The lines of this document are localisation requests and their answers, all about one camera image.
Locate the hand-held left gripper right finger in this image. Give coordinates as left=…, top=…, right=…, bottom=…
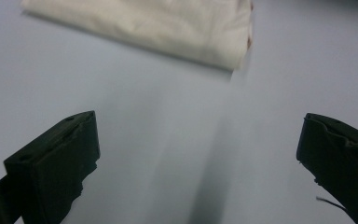
left=296, top=112, right=358, bottom=224

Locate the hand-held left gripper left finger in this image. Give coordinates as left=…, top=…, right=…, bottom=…
left=3, top=110, right=102, bottom=224

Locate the cream baby bodysuit brown trim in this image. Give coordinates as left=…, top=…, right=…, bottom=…
left=20, top=0, right=255, bottom=72

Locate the light blue mat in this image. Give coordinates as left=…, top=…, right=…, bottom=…
left=0, top=0, right=358, bottom=224

